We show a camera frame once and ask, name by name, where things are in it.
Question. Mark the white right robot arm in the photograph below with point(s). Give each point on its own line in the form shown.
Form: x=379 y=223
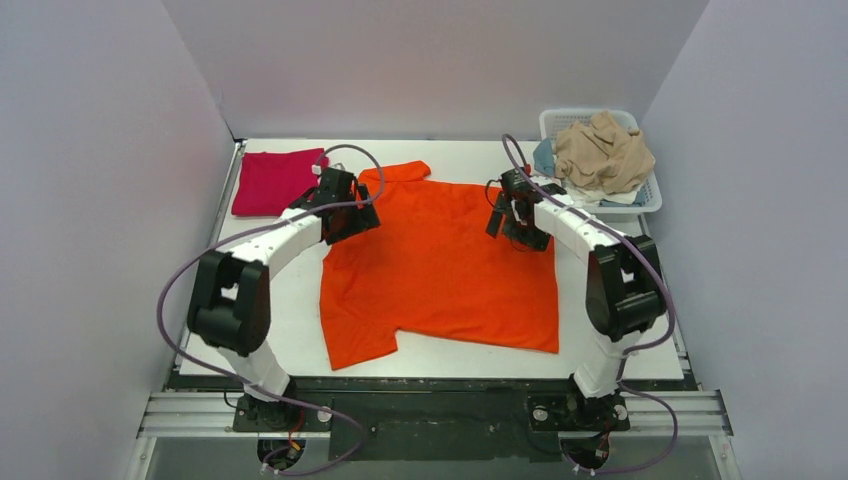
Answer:
x=623 y=296

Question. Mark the orange t-shirt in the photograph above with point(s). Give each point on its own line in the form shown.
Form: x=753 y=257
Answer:
x=431 y=269

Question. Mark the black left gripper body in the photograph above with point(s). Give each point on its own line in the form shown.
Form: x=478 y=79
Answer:
x=361 y=216

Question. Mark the folded red t-shirt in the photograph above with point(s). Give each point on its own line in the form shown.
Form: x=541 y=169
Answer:
x=270 y=182

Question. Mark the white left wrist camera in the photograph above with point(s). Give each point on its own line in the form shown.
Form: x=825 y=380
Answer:
x=320 y=168

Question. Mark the white plastic laundry basket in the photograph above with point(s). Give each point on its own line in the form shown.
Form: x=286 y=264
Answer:
x=552 y=121

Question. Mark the white garment in basket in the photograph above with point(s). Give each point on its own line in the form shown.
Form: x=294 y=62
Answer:
x=588 y=197

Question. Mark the blue garment in basket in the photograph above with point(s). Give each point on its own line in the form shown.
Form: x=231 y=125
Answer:
x=544 y=159

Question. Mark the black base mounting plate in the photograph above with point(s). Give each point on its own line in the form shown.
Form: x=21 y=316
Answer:
x=439 y=419

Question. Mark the beige crumpled t-shirt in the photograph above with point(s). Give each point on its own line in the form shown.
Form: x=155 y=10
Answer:
x=603 y=154

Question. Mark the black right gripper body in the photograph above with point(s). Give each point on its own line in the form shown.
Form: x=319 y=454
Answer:
x=502 y=211

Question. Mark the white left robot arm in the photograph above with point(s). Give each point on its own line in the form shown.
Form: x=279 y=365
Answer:
x=230 y=307

